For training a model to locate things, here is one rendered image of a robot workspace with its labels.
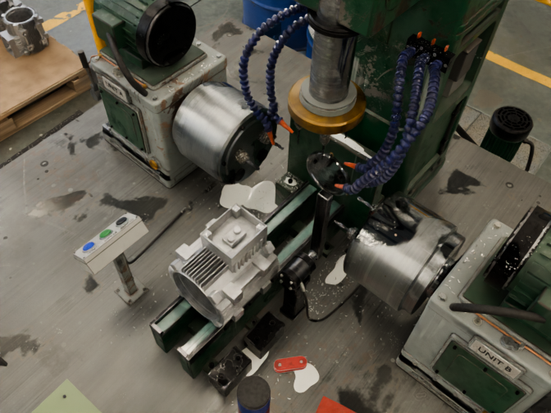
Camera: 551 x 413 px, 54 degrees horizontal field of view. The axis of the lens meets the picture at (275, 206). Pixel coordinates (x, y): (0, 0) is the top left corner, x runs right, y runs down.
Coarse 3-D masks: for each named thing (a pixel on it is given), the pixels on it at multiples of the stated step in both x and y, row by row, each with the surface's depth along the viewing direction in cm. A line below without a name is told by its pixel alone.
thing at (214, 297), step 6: (264, 246) 129; (270, 246) 129; (270, 252) 129; (174, 264) 125; (180, 264) 126; (174, 270) 127; (180, 294) 136; (210, 294) 122; (216, 294) 121; (210, 300) 122; (216, 300) 121; (216, 324) 131
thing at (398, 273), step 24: (384, 216) 126; (408, 216) 126; (432, 216) 128; (360, 240) 127; (384, 240) 124; (408, 240) 123; (432, 240) 122; (456, 240) 125; (360, 264) 128; (384, 264) 124; (408, 264) 122; (432, 264) 121; (384, 288) 127; (408, 288) 123; (432, 288) 127; (408, 312) 130
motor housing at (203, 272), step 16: (192, 256) 129; (208, 256) 125; (256, 256) 129; (272, 256) 132; (176, 272) 131; (192, 272) 122; (208, 272) 123; (224, 272) 125; (240, 272) 127; (256, 272) 128; (272, 272) 133; (192, 288) 137; (208, 288) 122; (240, 288) 125; (256, 288) 130; (192, 304) 136; (208, 304) 136; (224, 304) 124; (240, 304) 128; (224, 320) 126
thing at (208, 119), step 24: (192, 96) 151; (216, 96) 149; (240, 96) 151; (192, 120) 148; (216, 120) 145; (240, 120) 144; (192, 144) 150; (216, 144) 144; (240, 144) 148; (264, 144) 159; (216, 168) 147; (240, 168) 156
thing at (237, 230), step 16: (240, 208) 129; (224, 224) 129; (240, 224) 130; (256, 224) 128; (208, 240) 123; (224, 240) 126; (240, 240) 127; (256, 240) 125; (224, 256) 123; (240, 256) 124
